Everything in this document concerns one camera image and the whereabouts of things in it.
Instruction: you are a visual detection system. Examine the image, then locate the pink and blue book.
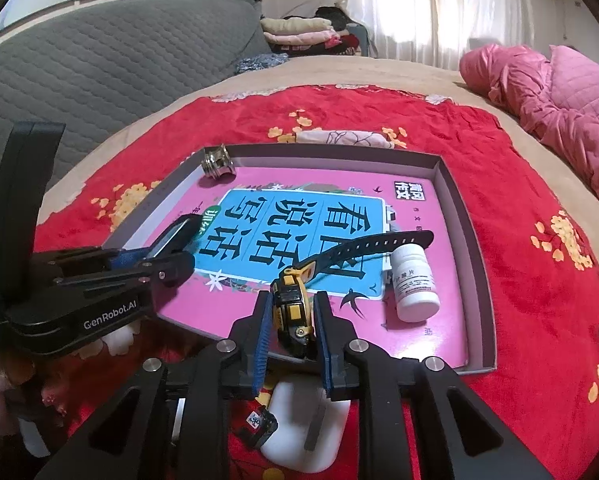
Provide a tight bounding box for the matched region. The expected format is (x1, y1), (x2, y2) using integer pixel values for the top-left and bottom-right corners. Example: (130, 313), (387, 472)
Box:
(154, 167), (470, 368)

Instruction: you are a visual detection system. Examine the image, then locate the pink quilted jacket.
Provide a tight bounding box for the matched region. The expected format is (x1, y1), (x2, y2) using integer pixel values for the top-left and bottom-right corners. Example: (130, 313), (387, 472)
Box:
(459, 44), (599, 206)

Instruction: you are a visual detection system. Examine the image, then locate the white curtain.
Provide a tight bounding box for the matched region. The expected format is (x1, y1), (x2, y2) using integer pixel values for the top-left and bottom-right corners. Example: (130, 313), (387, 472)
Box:
(347, 0), (550, 68)

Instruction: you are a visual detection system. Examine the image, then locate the red floral blanket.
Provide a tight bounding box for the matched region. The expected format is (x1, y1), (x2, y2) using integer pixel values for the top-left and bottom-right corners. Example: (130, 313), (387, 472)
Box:
(34, 84), (599, 480)

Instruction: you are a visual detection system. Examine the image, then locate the red and black lighter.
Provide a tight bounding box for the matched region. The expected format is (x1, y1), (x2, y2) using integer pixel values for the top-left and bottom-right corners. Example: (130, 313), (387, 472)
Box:
(242, 407), (279, 448)

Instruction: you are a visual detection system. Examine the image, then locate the grey cardboard box tray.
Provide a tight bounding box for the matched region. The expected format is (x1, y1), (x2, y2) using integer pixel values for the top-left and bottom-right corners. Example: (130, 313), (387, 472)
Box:
(102, 142), (497, 376)

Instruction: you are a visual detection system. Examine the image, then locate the yellow and black digital watch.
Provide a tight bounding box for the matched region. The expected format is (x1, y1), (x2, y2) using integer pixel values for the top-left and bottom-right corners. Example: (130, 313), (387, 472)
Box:
(270, 230), (435, 361)

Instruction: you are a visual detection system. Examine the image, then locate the white earbuds case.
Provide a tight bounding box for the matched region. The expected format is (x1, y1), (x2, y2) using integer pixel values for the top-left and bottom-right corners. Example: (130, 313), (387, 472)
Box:
(259, 375), (353, 473)

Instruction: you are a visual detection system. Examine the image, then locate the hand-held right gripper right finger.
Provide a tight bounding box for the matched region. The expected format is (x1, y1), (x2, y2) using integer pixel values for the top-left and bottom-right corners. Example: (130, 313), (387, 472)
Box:
(313, 289), (556, 480)

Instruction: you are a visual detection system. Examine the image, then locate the white pill bottle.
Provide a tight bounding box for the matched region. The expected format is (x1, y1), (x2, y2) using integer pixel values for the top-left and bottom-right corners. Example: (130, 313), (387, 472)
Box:
(388, 244), (441, 322)

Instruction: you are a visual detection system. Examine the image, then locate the pile of dark clothes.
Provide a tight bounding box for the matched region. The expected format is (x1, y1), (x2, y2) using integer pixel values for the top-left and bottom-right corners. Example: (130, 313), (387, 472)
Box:
(269, 6), (376, 58)

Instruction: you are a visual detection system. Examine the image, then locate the folded pink garment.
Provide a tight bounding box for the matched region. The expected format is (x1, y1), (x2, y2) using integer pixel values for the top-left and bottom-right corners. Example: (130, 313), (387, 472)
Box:
(264, 30), (340, 46)

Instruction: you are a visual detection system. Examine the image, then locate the blue patterned cloth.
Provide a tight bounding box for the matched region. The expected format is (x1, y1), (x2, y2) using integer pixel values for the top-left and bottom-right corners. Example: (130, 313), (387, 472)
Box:
(234, 52), (290, 75)

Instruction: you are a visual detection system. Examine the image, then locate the grey quilted cover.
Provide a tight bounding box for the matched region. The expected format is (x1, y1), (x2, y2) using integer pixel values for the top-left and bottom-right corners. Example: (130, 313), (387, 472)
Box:
(0, 0), (272, 261)

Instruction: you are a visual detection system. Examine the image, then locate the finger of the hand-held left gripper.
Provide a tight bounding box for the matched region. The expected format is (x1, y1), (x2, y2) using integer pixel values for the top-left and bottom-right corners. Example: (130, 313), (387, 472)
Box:
(29, 246), (151, 275)
(49, 252), (196, 307)

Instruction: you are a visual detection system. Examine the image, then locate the folded beige garment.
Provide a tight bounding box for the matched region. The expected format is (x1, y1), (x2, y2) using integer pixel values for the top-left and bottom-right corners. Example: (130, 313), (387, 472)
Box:
(260, 16), (333, 36)

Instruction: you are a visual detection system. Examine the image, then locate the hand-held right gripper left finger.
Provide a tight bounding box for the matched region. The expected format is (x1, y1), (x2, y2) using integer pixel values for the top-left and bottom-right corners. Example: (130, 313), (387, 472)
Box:
(34, 290), (276, 480)

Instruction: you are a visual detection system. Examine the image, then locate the metal pipe fitting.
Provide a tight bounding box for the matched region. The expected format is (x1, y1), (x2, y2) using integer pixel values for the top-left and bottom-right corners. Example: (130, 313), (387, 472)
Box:
(199, 144), (237, 181)

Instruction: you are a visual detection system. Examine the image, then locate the beige bed sheet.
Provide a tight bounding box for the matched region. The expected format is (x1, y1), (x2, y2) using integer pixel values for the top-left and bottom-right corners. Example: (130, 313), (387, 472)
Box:
(29, 55), (599, 480)

